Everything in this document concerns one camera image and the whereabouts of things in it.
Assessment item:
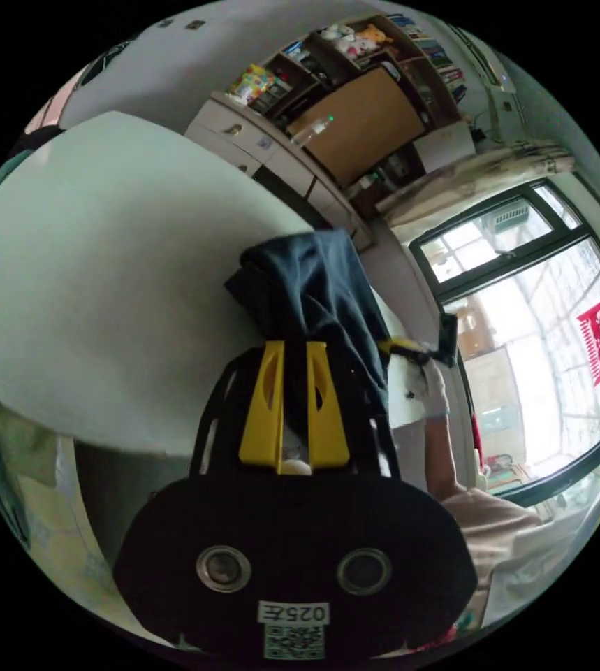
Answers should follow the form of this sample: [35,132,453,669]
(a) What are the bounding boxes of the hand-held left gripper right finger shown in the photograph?
[307,341,351,470]

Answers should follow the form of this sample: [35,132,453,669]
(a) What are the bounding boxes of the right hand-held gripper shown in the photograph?
[376,338,433,369]

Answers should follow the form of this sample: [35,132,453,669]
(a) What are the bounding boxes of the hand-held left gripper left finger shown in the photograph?
[238,340,286,468]

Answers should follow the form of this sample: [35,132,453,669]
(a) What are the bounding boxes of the blue jeans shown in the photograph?
[224,229,393,453]

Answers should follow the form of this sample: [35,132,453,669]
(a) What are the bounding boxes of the person's right forearm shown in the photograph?
[424,412,469,500]

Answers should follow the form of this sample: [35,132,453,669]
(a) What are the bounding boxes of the person's right hand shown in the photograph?
[403,360,448,420]

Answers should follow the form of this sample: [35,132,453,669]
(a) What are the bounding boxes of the window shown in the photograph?
[408,178,600,507]

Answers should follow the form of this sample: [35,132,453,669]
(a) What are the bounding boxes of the person's body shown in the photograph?
[438,484,560,633]

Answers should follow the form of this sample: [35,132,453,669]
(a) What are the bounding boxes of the white flat board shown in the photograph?
[0,110,315,458]

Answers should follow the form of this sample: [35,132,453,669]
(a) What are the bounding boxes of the bed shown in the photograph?
[0,366,600,647]

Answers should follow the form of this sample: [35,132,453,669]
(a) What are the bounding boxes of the wooden desk shelf unit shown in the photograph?
[184,13,478,250]

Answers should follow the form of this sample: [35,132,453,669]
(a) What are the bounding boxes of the white air conditioner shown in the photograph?
[455,24,522,96]

